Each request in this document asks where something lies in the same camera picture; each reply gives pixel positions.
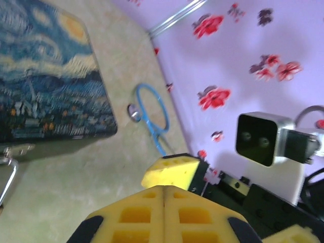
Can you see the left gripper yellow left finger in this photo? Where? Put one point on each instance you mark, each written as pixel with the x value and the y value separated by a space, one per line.
pixel 141 215

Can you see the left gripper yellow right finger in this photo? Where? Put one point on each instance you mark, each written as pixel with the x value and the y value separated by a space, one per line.
pixel 195 215

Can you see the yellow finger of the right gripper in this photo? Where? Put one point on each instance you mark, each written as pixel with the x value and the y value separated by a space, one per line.
pixel 291 235
pixel 169 174

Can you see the brass padlock with steel shackle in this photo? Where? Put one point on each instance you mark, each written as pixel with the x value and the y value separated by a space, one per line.
pixel 11 177

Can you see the green marble pattern mat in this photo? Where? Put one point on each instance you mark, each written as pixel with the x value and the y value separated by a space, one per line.
pixel 76 182

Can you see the purple floral tablecloth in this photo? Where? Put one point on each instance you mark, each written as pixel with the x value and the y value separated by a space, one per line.
pixel 240 50

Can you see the silver metal rod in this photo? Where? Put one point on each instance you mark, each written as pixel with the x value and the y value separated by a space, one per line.
pixel 174 17

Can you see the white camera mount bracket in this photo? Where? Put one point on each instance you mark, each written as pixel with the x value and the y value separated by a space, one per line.
pixel 293 146

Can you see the silver black wrist camera box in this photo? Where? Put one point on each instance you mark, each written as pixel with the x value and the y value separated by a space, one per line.
pixel 255 136

